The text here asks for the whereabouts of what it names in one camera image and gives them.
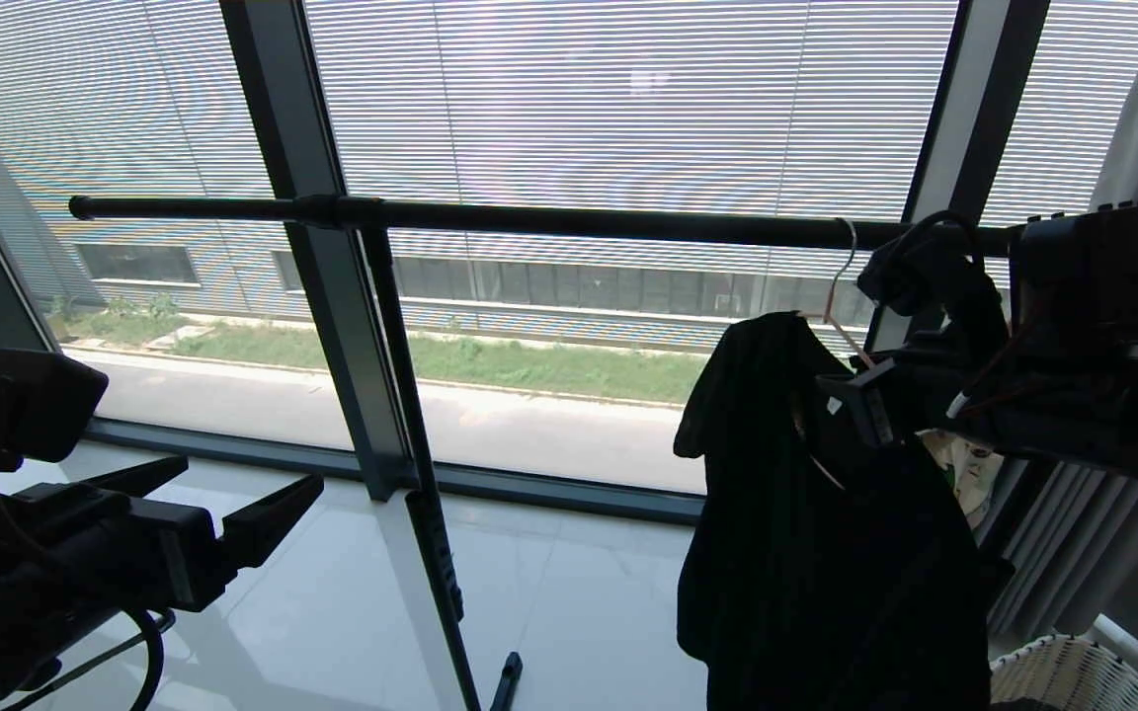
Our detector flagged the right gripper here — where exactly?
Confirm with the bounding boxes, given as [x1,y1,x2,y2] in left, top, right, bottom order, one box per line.
[816,331,965,465]

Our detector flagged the grey curtain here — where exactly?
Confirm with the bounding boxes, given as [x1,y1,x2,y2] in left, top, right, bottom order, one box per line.
[974,0,1138,643]

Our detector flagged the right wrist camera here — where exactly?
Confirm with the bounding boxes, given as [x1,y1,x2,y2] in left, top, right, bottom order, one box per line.
[857,229,1010,342]

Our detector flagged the black clothes rack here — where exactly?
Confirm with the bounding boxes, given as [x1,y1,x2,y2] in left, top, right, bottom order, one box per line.
[68,195,1138,711]

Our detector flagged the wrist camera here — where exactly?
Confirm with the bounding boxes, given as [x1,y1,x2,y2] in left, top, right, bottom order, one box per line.
[0,348,111,465]
[857,229,1010,342]

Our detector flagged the cream printed shorts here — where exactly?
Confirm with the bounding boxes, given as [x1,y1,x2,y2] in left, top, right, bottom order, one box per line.
[920,430,1007,529]

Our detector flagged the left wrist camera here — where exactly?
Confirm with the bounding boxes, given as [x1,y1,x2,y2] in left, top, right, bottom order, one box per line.
[0,348,111,465]

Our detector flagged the black cable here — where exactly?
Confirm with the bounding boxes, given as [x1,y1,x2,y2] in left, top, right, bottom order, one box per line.
[890,209,987,273]
[120,604,167,711]

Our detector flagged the window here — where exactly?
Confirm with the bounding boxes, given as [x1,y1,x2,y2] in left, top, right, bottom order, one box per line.
[0,0,1138,524]

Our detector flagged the white laundry basket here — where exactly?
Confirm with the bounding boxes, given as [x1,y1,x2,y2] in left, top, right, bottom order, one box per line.
[989,634,1138,711]

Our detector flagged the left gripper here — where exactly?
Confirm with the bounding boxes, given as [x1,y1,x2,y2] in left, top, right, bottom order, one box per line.
[1,454,325,613]

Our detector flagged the black garment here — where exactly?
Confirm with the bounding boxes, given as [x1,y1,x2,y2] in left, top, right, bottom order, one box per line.
[673,311,1016,711]

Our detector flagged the thin grey cable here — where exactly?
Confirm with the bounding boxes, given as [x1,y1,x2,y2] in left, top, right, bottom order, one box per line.
[0,610,177,711]

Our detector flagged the pink clothes hanger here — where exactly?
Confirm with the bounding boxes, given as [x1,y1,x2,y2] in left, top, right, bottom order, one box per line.
[823,219,876,371]

